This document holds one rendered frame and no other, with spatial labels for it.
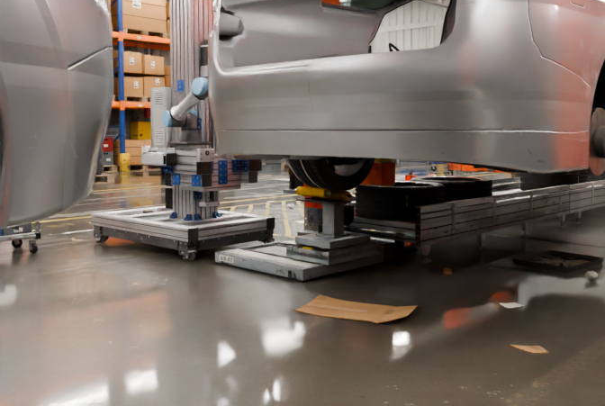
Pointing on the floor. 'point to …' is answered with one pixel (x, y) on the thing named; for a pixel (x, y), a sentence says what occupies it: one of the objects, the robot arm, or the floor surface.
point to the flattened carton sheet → (352, 311)
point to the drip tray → (559, 259)
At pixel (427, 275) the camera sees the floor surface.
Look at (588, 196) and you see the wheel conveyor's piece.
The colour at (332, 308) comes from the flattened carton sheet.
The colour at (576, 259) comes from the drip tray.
